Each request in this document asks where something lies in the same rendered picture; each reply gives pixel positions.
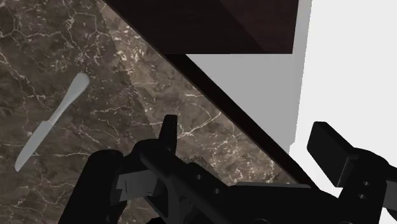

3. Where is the silver table knife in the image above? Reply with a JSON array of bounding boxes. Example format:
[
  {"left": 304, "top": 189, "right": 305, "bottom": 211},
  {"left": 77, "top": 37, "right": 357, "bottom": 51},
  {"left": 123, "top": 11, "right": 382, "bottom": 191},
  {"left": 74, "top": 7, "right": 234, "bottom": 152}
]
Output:
[{"left": 14, "top": 72, "right": 91, "bottom": 172}]

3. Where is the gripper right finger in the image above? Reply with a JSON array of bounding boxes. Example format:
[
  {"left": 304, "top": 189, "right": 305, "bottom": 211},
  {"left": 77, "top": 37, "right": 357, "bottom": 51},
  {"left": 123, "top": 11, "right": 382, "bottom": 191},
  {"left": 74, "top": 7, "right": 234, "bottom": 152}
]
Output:
[{"left": 306, "top": 121, "right": 397, "bottom": 224}]

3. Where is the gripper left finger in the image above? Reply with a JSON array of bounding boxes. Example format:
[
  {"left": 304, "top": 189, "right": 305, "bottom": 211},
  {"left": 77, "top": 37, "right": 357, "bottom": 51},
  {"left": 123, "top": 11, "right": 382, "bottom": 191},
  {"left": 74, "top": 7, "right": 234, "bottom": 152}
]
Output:
[{"left": 58, "top": 114, "right": 237, "bottom": 224}]

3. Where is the dark brown robot stand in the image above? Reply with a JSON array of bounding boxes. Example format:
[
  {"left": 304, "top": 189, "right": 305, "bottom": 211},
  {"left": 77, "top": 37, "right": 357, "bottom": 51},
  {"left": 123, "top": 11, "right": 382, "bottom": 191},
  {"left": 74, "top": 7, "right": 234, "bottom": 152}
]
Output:
[{"left": 103, "top": 0, "right": 300, "bottom": 55}]

